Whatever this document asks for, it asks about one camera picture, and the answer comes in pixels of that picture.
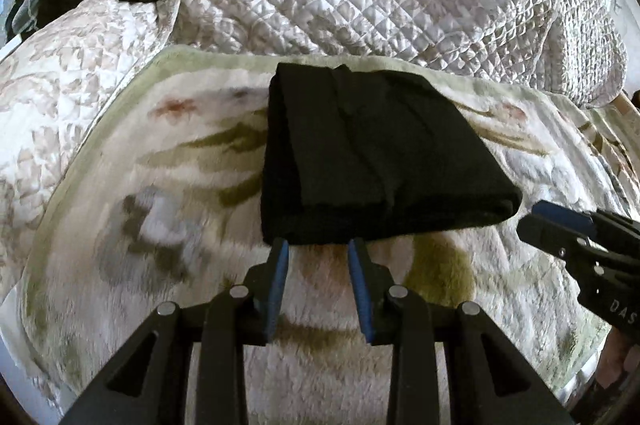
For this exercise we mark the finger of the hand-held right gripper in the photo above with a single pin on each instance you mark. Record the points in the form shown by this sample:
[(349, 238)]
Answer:
[(562, 215), (542, 235)]

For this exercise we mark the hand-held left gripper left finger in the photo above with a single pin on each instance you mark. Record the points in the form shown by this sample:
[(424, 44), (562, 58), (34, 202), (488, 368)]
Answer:
[(277, 285)]

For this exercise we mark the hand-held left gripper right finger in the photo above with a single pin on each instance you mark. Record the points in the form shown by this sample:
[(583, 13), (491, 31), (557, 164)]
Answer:
[(361, 290)]

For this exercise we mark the black pants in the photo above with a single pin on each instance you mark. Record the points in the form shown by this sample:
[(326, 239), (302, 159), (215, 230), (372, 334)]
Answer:
[(375, 145)]

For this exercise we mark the person's right forearm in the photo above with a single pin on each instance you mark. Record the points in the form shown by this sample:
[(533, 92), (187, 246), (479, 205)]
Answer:
[(615, 365)]

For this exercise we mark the floral fleece blanket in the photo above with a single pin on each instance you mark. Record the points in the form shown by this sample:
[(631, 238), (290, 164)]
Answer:
[(175, 255)]

